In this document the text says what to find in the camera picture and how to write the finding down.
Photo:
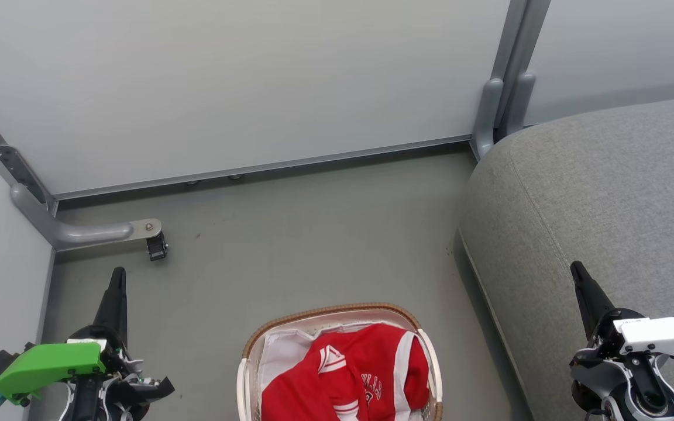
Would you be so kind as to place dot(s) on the grey fabric sofa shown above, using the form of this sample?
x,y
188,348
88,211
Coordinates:
x,y
594,204

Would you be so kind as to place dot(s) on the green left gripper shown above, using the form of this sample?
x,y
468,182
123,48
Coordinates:
x,y
50,365

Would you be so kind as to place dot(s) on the white laundry basket brown rim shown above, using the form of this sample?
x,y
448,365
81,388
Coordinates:
x,y
331,310

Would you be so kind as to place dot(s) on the black caster wheel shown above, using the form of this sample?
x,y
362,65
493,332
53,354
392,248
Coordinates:
x,y
157,248

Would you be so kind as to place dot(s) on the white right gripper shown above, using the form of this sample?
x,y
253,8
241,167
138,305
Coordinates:
x,y
659,336

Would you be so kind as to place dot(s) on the red white sports jersey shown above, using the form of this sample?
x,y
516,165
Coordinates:
x,y
360,362

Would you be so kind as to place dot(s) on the grey partition bottom rail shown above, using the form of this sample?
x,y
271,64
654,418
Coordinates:
x,y
255,168

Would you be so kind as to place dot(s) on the dark metal hinge plate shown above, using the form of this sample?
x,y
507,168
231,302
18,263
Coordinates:
x,y
21,171

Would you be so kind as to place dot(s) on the grey partition foot with plate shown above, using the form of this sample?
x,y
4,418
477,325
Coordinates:
x,y
79,233

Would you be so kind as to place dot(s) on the white basket liner bag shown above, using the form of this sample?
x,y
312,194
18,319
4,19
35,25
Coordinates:
x,y
281,356

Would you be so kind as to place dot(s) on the grey rounded partition foot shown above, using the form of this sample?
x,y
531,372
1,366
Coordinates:
x,y
487,117
521,102

